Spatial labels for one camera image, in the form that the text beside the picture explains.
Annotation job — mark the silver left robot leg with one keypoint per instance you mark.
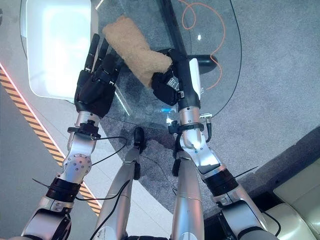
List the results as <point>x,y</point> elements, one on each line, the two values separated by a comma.
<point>117,190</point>

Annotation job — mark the cream sofa cushion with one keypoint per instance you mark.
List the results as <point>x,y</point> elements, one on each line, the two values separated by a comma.
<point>297,207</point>

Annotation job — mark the silver right robot leg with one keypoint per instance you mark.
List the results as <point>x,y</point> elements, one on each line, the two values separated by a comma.
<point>186,207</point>

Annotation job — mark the dark grey sofa frame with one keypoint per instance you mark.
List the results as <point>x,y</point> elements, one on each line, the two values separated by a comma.
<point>307,145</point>

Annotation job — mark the yellow black hazard tape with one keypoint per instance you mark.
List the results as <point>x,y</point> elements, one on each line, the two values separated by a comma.
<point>32,117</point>

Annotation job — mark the black table base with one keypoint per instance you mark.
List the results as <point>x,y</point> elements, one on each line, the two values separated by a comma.
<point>206,62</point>

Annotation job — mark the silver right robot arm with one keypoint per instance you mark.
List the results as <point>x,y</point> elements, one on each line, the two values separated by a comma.
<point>197,150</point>

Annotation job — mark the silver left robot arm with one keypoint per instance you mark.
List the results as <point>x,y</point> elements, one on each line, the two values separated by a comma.
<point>75,162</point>

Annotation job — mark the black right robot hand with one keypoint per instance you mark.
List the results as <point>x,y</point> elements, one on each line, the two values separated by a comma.
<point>165,87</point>

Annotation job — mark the black table leg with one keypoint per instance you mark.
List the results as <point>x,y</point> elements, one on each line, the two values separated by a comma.
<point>176,32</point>

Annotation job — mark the silver robot leg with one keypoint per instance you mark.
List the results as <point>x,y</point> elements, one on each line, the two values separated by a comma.
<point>186,207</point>
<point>117,190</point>

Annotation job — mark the white plastic basket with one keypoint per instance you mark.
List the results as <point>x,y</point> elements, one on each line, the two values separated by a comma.
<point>60,45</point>

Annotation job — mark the tan fluffy cloth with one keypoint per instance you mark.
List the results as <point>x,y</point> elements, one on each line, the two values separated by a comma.
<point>132,47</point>

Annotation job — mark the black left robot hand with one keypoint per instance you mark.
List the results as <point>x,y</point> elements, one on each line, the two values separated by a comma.
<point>93,92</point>

